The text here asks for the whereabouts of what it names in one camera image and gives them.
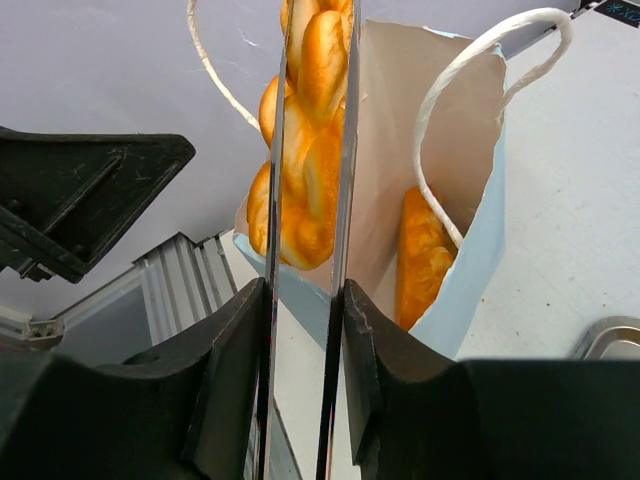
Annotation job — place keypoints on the orange twisted braided bread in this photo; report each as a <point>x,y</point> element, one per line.
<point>305,135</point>

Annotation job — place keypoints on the silver metal tray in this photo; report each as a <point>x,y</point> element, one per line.
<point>610,338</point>

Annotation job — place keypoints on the large orange long loaf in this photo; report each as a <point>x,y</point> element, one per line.
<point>425,254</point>

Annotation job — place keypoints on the light blue paper bag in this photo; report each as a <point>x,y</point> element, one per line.
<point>386,162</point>

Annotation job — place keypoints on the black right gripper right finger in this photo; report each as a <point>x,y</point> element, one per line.
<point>414,414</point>

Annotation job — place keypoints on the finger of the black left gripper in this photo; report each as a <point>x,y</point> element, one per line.
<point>67,199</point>

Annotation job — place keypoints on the aluminium front frame rail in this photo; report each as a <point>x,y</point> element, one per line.
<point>165,292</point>

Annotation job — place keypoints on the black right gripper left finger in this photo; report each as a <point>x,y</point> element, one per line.
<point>180,410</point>

